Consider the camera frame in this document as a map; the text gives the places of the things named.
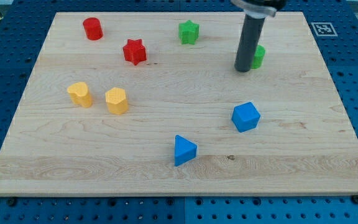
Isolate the red star block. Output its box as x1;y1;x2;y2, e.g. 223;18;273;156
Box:
122;39;147;65

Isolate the blue cube block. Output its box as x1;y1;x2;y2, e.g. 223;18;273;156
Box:
231;102;260;133

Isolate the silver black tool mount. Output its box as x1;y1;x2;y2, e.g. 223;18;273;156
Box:
230;0;287;17

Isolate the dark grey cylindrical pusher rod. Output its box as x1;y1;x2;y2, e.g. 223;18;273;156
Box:
234;15;265;72

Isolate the yellow heart block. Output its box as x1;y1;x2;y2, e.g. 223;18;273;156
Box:
67;82;93;108

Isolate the red cylinder block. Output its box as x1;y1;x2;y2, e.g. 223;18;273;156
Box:
83;17;103;40

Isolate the white fiducial marker tag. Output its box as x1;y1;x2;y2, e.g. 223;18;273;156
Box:
311;22;337;37

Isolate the yellow hexagon block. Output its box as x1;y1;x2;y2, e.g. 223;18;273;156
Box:
105;87;129;115

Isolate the green star block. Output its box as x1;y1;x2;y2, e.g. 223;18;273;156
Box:
178;20;200;45

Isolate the blue triangle block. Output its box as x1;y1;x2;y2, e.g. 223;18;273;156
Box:
174;135;198;166

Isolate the green cylinder block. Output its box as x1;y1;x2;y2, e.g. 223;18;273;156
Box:
251;45;265;69

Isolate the light wooden board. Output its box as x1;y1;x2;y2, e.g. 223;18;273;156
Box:
0;12;358;197

